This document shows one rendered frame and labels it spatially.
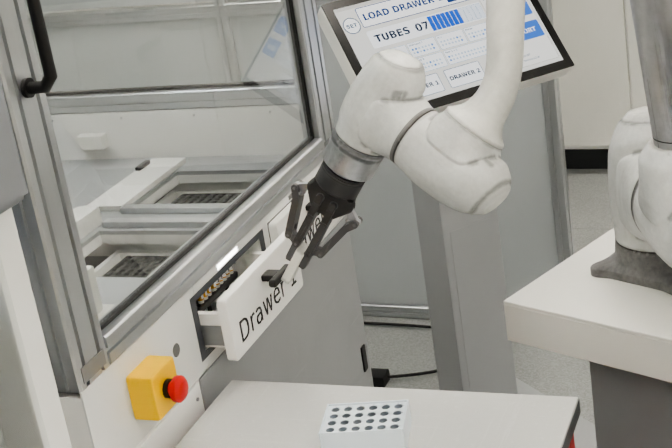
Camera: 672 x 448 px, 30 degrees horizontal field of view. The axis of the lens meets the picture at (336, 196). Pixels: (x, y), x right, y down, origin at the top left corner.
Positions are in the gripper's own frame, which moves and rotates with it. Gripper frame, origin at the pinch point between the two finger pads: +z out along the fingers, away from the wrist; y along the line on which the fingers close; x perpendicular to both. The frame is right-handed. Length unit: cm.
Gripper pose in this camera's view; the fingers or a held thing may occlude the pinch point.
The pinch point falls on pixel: (295, 262)
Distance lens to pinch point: 206.9
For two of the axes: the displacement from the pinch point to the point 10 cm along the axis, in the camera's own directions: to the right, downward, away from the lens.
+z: -4.1, 7.7, 4.9
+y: -8.4, -5.2, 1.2
